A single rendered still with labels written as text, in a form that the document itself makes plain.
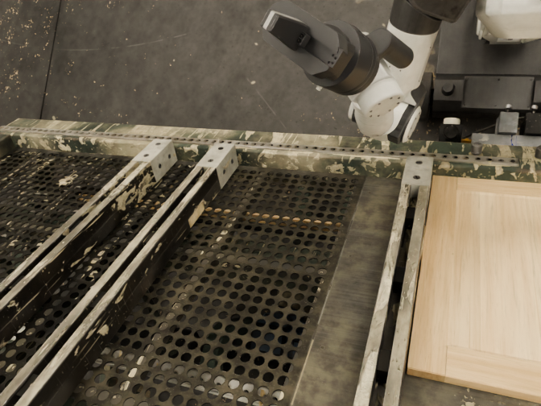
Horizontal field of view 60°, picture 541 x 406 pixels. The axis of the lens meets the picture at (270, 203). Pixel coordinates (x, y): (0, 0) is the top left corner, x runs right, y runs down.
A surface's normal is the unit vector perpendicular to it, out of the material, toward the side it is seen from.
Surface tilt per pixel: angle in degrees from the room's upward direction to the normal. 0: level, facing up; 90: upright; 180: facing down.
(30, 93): 0
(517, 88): 0
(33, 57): 0
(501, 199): 51
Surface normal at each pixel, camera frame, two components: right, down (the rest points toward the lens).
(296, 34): 0.64, 0.62
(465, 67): -0.33, -0.05
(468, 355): -0.12, -0.81
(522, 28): -0.23, 0.90
